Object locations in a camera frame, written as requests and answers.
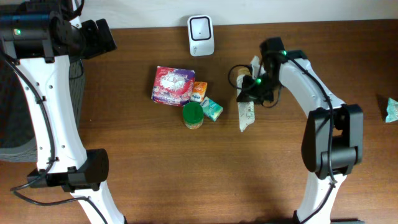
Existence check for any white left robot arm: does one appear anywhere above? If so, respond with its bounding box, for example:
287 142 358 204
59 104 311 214
1 1 126 223

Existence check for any red purple snack pack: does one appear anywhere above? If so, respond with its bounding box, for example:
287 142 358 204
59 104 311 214
151 66 195 106

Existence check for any mint green wipes pack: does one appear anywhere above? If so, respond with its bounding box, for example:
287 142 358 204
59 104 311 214
385 98 398 123

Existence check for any green lid jar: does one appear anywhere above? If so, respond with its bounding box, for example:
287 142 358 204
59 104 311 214
182 102 204 129

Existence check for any small orange box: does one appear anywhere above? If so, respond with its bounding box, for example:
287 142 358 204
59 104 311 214
190 82 208 103

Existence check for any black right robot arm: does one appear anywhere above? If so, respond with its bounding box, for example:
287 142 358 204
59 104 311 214
233 37 364 223

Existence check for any grey plastic basket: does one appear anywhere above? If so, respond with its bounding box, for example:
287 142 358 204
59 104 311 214
1 60 85 162

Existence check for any white barcode scanner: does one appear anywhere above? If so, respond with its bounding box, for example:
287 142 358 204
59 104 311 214
187 15 215 57

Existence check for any small green tissue pack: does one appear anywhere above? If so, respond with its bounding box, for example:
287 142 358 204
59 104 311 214
200 96 223 121

